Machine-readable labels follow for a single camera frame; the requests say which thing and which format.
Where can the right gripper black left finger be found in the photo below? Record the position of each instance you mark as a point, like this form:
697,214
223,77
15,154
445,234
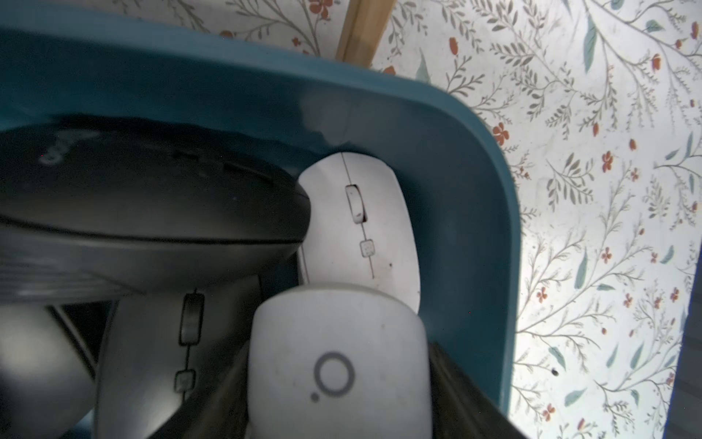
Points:
217,411

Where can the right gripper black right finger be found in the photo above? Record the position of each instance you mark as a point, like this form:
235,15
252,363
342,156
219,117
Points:
460,409

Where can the grey beige computer mouse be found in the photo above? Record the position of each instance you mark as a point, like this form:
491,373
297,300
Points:
338,361

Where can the white computer mouse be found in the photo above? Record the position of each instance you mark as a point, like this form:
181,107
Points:
360,230

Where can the teal plastic storage box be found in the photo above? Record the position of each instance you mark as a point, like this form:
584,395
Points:
63,63

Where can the black bulky computer mouse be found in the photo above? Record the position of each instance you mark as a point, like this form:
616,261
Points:
96,210

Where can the wooden easel stand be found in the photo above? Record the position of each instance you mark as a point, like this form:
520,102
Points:
364,25

